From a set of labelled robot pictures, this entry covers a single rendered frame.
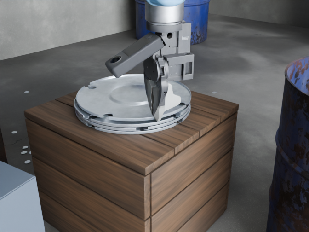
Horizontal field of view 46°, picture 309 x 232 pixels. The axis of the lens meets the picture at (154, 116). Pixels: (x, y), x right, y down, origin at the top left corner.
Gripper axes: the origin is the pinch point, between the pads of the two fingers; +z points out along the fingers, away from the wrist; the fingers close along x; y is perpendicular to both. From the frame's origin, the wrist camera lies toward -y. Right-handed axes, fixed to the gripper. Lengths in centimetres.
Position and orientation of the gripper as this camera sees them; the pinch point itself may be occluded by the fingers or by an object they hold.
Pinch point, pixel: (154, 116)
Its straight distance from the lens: 78.9
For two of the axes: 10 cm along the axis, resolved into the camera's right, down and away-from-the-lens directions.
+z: 0.0, 9.0, 4.4
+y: 9.1, -1.8, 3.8
